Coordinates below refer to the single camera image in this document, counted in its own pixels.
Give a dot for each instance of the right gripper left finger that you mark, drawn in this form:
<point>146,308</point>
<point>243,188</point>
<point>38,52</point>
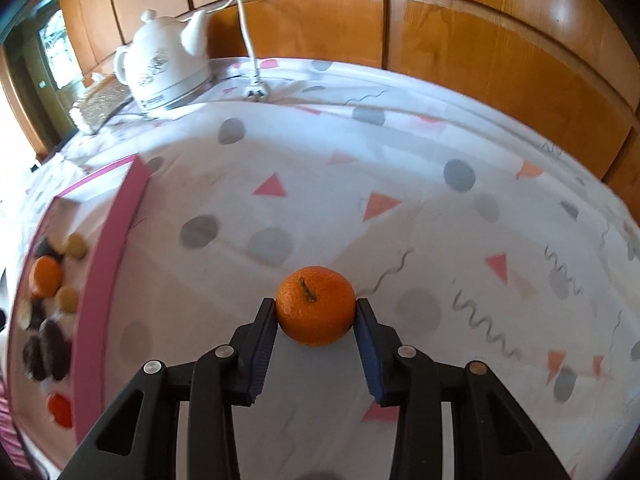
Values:
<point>136,437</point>

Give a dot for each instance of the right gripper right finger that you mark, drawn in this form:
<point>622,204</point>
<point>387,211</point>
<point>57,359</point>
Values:
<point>493,436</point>

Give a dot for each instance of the small red tomato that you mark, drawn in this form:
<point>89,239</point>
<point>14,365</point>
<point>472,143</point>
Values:
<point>60,409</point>

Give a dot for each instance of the dark wrinkled fruit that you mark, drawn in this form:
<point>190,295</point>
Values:
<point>55,350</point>

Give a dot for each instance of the dark round fruit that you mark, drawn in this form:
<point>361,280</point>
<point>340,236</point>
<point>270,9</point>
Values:
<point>32,360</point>

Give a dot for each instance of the orange mandarin with stem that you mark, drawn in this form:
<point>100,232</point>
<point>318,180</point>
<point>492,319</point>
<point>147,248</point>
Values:
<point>45,277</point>

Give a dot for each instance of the small yellow-green fruit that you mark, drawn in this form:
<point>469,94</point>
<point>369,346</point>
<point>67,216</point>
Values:
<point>67,299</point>
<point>76,246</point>

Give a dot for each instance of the cut purple yam piece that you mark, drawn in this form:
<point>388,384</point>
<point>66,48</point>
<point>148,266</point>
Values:
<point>49,246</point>

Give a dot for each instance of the patterned white tablecloth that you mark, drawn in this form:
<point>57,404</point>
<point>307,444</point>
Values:
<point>475,238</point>

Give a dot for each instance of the pink shallow box tray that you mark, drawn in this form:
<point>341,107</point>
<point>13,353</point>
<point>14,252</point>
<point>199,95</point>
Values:
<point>101,208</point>

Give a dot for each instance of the ornate silver tissue box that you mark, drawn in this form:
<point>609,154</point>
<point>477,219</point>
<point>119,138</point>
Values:
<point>99,103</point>

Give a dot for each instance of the white ceramic electric kettle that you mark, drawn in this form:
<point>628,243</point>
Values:
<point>165,62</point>

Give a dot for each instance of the wooden glass door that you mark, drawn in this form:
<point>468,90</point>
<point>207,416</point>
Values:
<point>44,75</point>

